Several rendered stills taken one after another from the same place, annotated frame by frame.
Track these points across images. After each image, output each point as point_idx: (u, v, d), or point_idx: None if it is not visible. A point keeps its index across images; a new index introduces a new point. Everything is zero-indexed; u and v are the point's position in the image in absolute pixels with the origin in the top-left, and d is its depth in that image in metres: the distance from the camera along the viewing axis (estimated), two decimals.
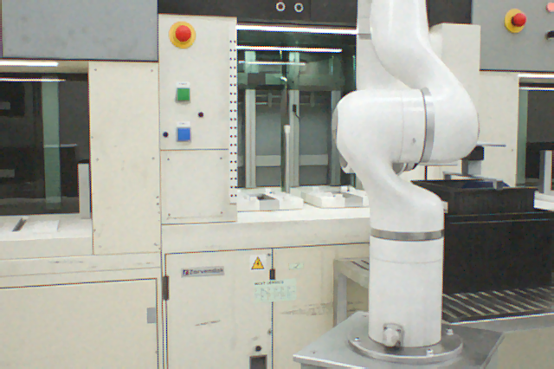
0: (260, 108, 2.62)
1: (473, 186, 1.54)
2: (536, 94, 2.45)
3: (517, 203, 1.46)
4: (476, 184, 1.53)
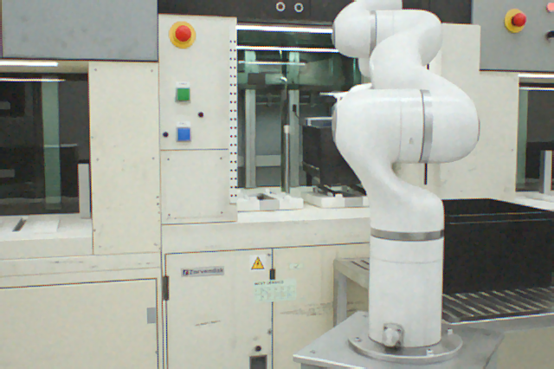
0: (260, 108, 2.62)
1: None
2: (536, 94, 2.45)
3: None
4: None
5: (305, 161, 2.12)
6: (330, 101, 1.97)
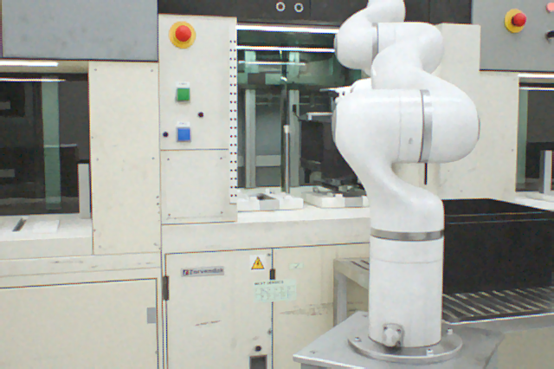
0: (260, 108, 2.62)
1: None
2: (536, 94, 2.45)
3: None
4: None
5: (305, 157, 2.12)
6: (332, 96, 1.99)
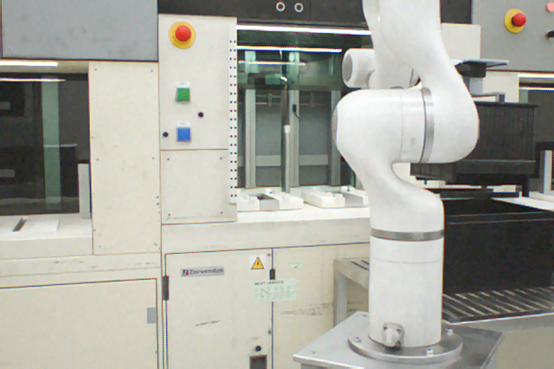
0: (260, 108, 2.62)
1: None
2: (536, 94, 2.45)
3: (518, 119, 1.44)
4: None
5: None
6: None
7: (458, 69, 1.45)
